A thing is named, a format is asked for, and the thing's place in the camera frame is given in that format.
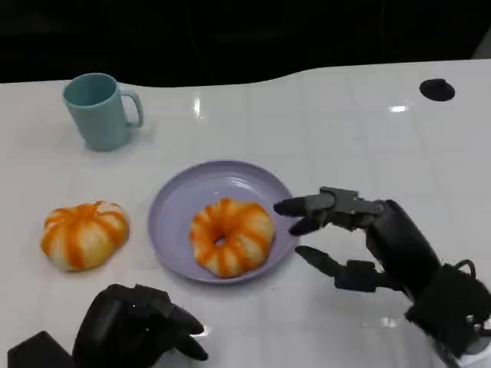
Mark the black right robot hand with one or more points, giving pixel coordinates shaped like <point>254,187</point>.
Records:
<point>403,245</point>

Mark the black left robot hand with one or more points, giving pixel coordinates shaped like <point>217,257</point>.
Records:
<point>122,326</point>

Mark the orange white toy bread roll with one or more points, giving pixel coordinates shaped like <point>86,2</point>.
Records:
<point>245,245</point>
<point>85,237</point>

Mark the lilac plate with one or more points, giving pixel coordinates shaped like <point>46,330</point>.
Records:
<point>172,214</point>

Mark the black round table grommet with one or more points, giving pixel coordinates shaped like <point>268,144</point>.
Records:
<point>437,90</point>

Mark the pale green mug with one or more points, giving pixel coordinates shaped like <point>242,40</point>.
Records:
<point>99,115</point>

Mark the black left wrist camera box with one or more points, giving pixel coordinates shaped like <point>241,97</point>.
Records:
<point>38,350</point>

